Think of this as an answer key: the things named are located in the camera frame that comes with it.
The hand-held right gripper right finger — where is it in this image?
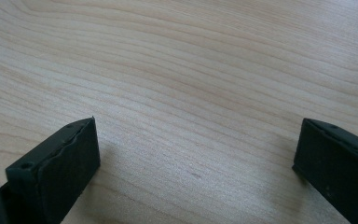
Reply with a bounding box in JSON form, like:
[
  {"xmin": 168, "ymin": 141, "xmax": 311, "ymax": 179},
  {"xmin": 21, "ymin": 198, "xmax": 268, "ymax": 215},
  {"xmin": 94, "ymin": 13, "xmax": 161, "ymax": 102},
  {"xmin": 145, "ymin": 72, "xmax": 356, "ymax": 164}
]
[{"xmin": 292, "ymin": 118, "xmax": 358, "ymax": 224}]

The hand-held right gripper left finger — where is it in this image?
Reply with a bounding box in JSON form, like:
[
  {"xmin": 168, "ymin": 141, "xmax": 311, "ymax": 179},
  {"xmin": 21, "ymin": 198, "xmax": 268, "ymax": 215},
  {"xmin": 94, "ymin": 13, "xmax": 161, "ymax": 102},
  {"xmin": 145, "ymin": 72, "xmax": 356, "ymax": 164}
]
[{"xmin": 0, "ymin": 116, "xmax": 102, "ymax": 224}]

